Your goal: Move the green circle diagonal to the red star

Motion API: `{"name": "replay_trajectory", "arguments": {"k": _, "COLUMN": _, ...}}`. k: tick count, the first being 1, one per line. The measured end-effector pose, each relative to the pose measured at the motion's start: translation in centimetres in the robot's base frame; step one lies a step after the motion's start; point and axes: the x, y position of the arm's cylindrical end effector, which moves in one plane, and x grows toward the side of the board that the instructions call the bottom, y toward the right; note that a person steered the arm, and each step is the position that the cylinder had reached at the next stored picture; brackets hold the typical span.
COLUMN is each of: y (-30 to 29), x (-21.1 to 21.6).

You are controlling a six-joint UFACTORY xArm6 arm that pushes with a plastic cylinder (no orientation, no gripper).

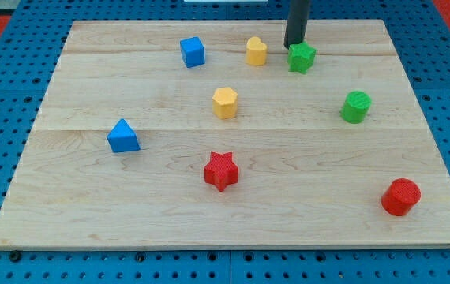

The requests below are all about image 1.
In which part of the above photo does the red star block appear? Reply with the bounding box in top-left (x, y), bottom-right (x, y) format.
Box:
top-left (204, 151), bottom-right (239, 192)

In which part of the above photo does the green star block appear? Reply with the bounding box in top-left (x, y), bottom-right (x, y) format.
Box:
top-left (287, 42), bottom-right (317, 74)

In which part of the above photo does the yellow hexagon block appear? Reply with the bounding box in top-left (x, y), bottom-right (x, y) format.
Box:
top-left (212, 87), bottom-right (238, 119)

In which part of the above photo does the light wooden board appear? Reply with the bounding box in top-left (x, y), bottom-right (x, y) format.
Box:
top-left (0, 20), bottom-right (450, 251)

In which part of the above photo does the yellow heart block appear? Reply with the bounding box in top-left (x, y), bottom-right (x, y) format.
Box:
top-left (245, 36), bottom-right (268, 66)

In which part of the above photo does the blue cube block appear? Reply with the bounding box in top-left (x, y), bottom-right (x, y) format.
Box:
top-left (180, 36), bottom-right (205, 68)

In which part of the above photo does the blue triangle block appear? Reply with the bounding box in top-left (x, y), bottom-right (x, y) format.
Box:
top-left (107, 118), bottom-right (141, 153)

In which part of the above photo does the green cylinder block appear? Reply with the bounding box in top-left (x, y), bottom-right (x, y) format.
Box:
top-left (340, 91), bottom-right (372, 124)

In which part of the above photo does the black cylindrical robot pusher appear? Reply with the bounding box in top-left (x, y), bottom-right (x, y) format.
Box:
top-left (283, 0), bottom-right (311, 49)

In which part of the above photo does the red cylinder block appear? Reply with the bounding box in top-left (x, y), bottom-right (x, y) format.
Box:
top-left (381, 177), bottom-right (422, 216)

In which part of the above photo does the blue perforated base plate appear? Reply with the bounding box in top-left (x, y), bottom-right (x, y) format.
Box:
top-left (0, 1), bottom-right (450, 283)

